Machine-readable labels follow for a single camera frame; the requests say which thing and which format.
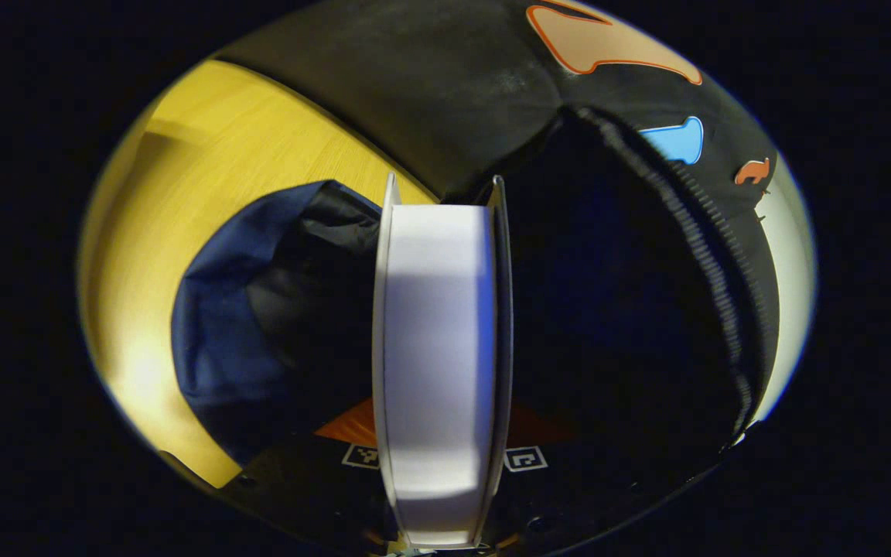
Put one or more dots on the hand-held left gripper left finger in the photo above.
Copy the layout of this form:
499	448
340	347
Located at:
298	487

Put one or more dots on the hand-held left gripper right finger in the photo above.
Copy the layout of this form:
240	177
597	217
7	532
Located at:
569	495

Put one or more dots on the black backdrop cloth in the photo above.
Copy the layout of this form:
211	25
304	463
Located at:
453	85

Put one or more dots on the blue schoolbag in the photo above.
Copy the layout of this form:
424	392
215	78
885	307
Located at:
221	333

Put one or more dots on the black and white book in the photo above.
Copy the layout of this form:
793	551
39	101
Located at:
438	348

